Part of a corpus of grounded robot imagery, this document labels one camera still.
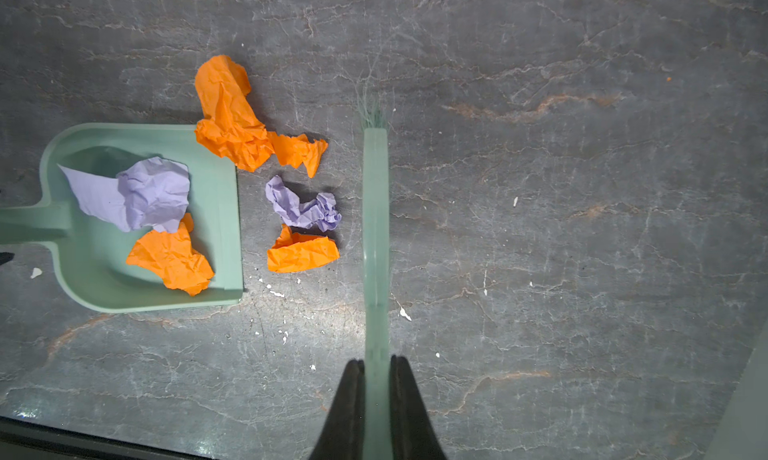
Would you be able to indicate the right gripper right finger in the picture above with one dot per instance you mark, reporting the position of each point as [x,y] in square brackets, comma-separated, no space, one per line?
[412,434]

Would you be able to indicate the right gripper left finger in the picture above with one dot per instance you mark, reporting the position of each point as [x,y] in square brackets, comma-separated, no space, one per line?
[342,435]

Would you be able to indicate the mint green dustpan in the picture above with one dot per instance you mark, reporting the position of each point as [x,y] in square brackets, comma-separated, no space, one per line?
[89,255]

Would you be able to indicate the mint green hand brush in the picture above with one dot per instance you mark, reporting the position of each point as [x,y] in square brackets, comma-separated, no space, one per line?
[377,442]

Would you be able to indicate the orange paper scrap beside purple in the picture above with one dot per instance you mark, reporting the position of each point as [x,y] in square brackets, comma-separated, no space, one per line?
[295,252]

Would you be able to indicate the orange paper scrap back centre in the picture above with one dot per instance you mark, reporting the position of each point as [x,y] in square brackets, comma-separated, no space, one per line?
[320,213]

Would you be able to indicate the small orange scrap front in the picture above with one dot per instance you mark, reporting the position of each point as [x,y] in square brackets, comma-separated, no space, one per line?
[173,259]

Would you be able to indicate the small orange scrap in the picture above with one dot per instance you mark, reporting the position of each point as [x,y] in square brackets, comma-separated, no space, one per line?
[173,259]
[297,151]

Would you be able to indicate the small orange scrap left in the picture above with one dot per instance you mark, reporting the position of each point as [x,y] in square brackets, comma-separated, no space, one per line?
[297,151]

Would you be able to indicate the purple paper scrap back right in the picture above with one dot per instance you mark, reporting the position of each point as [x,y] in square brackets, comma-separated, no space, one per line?
[152,193]

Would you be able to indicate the orange paper scrap near bin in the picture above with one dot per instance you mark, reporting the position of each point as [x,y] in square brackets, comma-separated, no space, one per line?
[229,128]

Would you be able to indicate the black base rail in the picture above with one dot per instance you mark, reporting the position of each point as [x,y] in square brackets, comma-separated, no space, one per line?
[24,440]

